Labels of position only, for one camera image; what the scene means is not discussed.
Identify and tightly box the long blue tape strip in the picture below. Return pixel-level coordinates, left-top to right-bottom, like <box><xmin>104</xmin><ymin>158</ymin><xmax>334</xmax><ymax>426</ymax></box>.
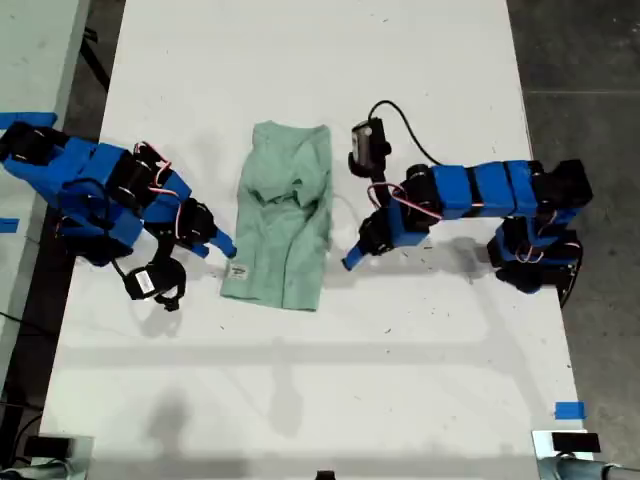
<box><xmin>0</xmin><ymin>112</ymin><xmax>59</xmax><ymax>129</ymax></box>

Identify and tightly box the black camera cable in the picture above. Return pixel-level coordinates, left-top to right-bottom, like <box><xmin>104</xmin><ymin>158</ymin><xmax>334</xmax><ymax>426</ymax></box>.
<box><xmin>58</xmin><ymin>178</ymin><xmax>130</xmax><ymax>281</ymax></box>
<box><xmin>368</xmin><ymin>100</ymin><xmax>444</xmax><ymax>166</ymax></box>

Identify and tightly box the black stand leg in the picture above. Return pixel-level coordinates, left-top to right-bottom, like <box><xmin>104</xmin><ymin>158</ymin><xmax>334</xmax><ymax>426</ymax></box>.
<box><xmin>79</xmin><ymin>27</ymin><xmax>112</xmax><ymax>94</ymax></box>

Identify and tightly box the square blue tape patch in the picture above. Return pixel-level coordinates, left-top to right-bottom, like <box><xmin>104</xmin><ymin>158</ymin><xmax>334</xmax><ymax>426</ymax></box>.
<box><xmin>554</xmin><ymin>401</ymin><xmax>586</xmax><ymax>421</ymax></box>

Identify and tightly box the pale grey tube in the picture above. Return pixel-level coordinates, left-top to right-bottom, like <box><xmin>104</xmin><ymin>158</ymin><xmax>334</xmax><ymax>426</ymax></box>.
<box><xmin>0</xmin><ymin>459</ymin><xmax>76</xmax><ymax>480</ymax></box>
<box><xmin>557</xmin><ymin>457</ymin><xmax>640</xmax><ymax>480</ymax></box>

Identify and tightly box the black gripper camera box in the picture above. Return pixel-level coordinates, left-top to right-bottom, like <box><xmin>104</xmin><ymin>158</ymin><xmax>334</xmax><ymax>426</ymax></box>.
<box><xmin>123</xmin><ymin>259</ymin><xmax>187</xmax><ymax>312</ymax></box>
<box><xmin>348</xmin><ymin>118</ymin><xmax>391</xmax><ymax>177</ymax></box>

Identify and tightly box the pale side table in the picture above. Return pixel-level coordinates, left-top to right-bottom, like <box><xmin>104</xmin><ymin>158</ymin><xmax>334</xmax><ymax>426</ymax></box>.
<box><xmin>0</xmin><ymin>0</ymin><xmax>92</xmax><ymax>386</ymax></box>

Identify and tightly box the silver metal bracket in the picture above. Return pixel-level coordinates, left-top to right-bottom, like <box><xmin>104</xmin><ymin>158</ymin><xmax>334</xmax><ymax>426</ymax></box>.
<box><xmin>37</xmin><ymin>434</ymin><xmax>95</xmax><ymax>480</ymax></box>
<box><xmin>530</xmin><ymin>429</ymin><xmax>596</xmax><ymax>480</ymax></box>

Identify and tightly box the pale green T-shirt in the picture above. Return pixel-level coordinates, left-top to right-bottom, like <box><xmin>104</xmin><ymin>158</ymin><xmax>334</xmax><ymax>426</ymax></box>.
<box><xmin>219</xmin><ymin>120</ymin><xmax>335</xmax><ymax>314</ymax></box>

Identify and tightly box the small black box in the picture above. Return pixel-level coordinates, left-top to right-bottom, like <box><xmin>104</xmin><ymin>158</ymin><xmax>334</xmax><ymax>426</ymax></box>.
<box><xmin>551</xmin><ymin>432</ymin><xmax>601</xmax><ymax>454</ymax></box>
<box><xmin>23</xmin><ymin>435</ymin><xmax>75</xmax><ymax>459</ymax></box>

